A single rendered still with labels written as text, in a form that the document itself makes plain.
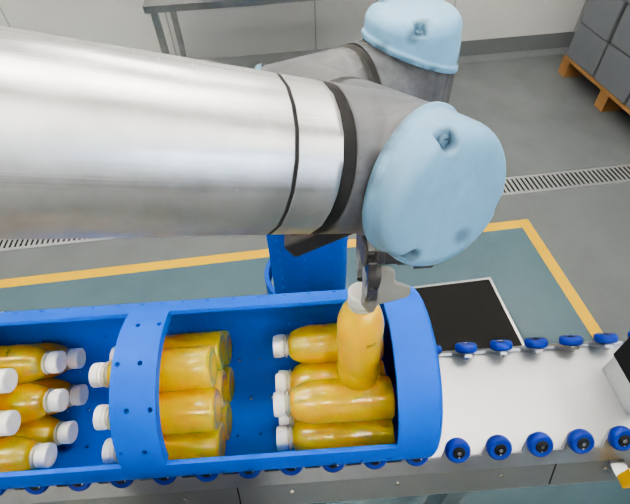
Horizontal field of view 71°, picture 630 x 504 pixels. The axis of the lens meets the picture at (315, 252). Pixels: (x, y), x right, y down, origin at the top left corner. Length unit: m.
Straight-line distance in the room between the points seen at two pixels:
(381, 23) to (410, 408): 0.50
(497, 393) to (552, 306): 1.47
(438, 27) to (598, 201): 2.83
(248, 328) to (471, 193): 0.73
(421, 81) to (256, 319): 0.62
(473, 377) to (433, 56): 0.77
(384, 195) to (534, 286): 2.31
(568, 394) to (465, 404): 0.21
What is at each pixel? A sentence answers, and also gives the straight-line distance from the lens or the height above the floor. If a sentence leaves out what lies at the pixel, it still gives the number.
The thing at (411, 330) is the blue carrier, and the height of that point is 1.23.
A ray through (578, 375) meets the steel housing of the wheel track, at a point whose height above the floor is 0.93.
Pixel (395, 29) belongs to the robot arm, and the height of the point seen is 1.67.
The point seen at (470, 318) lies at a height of 0.15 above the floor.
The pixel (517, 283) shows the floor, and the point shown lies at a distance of 2.47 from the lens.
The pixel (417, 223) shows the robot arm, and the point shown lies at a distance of 0.20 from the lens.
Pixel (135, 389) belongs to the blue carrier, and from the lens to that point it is 0.69.
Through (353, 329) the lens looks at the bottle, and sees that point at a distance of 0.61.
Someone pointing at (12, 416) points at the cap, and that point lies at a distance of 0.90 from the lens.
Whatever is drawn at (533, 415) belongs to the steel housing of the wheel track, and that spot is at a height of 0.93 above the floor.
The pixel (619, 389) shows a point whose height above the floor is 0.95.
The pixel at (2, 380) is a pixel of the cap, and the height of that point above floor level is 1.16.
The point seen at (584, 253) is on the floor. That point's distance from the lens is 2.77.
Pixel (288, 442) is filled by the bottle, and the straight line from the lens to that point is 0.79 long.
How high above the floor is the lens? 1.80
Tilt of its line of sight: 48 degrees down
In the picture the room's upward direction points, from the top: 2 degrees counter-clockwise
